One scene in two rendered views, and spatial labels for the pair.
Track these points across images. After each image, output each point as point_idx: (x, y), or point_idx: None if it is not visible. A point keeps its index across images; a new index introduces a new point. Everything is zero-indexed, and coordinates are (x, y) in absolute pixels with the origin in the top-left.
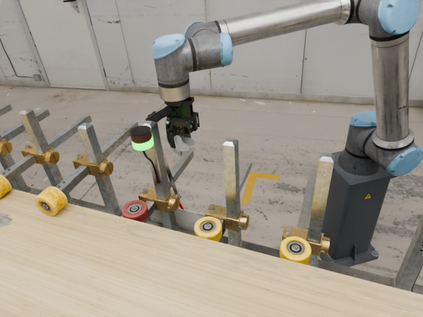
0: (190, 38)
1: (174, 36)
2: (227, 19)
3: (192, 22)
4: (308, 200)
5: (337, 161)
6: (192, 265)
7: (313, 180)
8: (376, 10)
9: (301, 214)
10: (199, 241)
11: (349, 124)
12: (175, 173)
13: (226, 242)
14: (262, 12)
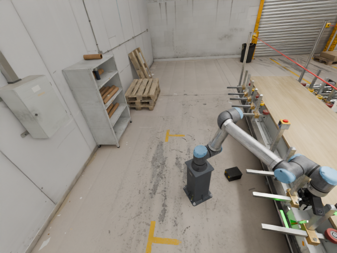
0: (317, 165)
1: (327, 169)
2: (276, 156)
3: (287, 172)
4: (262, 171)
5: (199, 172)
6: (333, 199)
7: (249, 170)
8: (239, 116)
9: (271, 173)
10: (322, 199)
11: (200, 157)
12: (287, 228)
13: (285, 207)
14: (260, 144)
